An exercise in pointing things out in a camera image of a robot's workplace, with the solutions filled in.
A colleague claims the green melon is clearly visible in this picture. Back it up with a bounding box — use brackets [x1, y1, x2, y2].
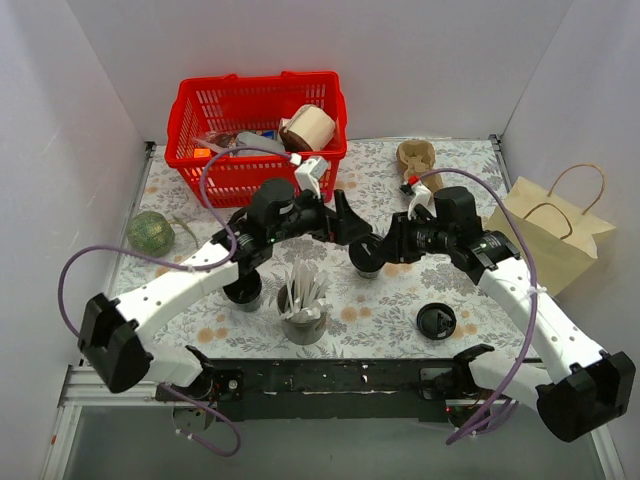
[127, 211, 175, 258]

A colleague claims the purple cable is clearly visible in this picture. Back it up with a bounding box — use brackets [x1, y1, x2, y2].
[417, 168, 539, 446]
[57, 147, 301, 458]

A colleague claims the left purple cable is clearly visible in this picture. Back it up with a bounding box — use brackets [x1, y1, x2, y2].
[57, 147, 301, 458]

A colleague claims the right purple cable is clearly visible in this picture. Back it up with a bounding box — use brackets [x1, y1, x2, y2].
[417, 168, 539, 446]

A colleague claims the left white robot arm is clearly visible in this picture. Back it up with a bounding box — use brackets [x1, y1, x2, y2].
[78, 178, 372, 400]

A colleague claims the grey plastic pouch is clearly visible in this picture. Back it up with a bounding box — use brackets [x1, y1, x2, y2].
[236, 131, 285, 156]

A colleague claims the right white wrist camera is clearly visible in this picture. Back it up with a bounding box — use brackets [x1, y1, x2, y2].
[400, 176, 432, 219]

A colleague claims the clear snack packet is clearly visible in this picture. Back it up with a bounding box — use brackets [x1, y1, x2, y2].
[192, 131, 238, 156]

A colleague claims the grey cup of straws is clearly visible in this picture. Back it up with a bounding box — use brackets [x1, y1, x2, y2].
[276, 260, 331, 346]

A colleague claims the orange small box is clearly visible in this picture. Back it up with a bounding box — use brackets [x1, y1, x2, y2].
[193, 148, 211, 158]

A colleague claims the beige paper roll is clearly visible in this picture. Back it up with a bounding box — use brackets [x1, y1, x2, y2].
[279, 104, 336, 152]

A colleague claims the stack of black paper cups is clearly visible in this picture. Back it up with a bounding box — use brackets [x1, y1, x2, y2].
[223, 271, 262, 312]

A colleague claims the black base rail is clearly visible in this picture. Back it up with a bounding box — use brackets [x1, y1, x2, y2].
[198, 359, 489, 422]

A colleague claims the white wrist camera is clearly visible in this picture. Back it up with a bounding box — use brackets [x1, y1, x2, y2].
[400, 176, 432, 219]
[290, 153, 329, 199]

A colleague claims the kraft paper bag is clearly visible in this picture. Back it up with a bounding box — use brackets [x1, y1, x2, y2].
[504, 164, 616, 296]

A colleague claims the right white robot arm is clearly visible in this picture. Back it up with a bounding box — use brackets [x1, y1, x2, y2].
[376, 187, 636, 442]

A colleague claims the cardboard cup carrier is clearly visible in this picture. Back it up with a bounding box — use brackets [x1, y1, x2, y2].
[396, 139, 436, 179]

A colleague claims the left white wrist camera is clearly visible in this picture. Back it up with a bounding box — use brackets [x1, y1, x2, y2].
[290, 153, 329, 199]

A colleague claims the red plastic shopping basket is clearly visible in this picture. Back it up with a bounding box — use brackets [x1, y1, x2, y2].
[165, 71, 347, 208]

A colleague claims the floral table mat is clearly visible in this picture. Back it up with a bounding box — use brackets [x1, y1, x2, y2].
[138, 138, 524, 358]

